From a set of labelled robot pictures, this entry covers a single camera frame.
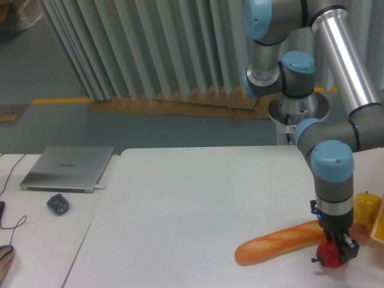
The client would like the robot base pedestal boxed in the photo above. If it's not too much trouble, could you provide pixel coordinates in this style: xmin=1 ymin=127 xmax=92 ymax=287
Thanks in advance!
xmin=268 ymin=92 xmax=329 ymax=145

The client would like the baguette bread loaf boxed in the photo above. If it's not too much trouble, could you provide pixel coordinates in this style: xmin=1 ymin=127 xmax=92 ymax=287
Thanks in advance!
xmin=234 ymin=221 xmax=325 ymax=266

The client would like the brown cardboard sheet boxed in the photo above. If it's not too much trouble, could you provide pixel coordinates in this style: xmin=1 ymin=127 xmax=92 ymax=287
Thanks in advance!
xmin=88 ymin=86 xmax=276 ymax=124

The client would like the yellow bell pepper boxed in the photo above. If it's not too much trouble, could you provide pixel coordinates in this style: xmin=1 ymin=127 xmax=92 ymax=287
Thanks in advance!
xmin=353 ymin=191 xmax=382 ymax=231

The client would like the brown egg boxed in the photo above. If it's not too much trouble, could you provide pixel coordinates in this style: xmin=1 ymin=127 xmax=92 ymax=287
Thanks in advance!
xmin=349 ymin=223 xmax=370 ymax=245

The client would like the silver closed laptop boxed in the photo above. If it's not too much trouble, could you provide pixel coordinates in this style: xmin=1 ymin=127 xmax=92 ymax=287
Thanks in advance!
xmin=20 ymin=146 xmax=114 ymax=193

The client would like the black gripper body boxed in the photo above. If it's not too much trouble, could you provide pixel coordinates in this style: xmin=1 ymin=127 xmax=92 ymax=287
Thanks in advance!
xmin=310 ymin=200 xmax=353 ymax=235

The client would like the person's hand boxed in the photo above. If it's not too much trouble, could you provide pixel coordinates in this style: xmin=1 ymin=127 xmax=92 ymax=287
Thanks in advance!
xmin=0 ymin=245 xmax=15 ymax=282

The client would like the pale folding screen partition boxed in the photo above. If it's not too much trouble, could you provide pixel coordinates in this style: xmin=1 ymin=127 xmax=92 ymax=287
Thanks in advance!
xmin=37 ymin=0 xmax=384 ymax=100

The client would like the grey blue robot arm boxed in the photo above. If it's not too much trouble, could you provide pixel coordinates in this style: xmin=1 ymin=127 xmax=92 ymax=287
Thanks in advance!
xmin=243 ymin=1 xmax=383 ymax=265

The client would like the red bell pepper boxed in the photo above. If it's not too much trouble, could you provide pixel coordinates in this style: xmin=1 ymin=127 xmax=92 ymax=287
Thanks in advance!
xmin=311 ymin=240 xmax=345 ymax=269

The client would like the black pen-like device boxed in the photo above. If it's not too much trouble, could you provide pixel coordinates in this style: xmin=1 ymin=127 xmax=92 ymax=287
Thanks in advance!
xmin=0 ymin=201 xmax=6 ymax=226

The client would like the yellow basket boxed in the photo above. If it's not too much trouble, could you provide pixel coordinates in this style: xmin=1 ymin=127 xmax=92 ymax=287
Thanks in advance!
xmin=370 ymin=199 xmax=383 ymax=244

